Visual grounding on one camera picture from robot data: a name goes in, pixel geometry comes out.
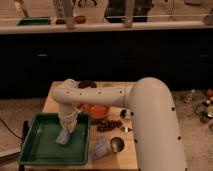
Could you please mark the green plastic tray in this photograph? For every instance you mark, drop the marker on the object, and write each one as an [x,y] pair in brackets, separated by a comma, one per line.
[40,147]

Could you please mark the black handled ladle spoon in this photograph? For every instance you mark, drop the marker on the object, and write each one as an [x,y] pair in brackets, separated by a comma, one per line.
[125,114]

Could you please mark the orange bowl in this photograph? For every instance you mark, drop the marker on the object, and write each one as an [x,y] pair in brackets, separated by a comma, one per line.
[96,111]

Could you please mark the yellow green fruit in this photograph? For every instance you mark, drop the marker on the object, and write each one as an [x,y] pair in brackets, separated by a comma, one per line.
[107,85]

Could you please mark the wooden table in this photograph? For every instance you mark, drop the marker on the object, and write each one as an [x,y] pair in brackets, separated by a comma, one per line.
[123,161]

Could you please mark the blue grey cloth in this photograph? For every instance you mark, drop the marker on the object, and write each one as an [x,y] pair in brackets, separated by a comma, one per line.
[99,149]

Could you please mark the metal fork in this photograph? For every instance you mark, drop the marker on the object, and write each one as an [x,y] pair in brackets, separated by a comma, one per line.
[126,129]

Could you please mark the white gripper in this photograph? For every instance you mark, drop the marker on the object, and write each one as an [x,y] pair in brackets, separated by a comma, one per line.
[68,122]

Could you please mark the dark brown bowl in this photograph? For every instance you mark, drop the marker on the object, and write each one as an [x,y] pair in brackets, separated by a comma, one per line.
[87,83]

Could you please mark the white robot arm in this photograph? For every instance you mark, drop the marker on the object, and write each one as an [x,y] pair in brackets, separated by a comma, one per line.
[155,125]

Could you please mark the pile of toys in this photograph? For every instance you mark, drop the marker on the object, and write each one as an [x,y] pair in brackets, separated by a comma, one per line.
[203,109]

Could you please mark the dark grape bunch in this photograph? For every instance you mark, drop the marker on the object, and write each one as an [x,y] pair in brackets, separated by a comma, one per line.
[108,125]

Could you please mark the metal cup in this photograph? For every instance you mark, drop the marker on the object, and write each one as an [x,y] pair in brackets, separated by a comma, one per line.
[117,144]

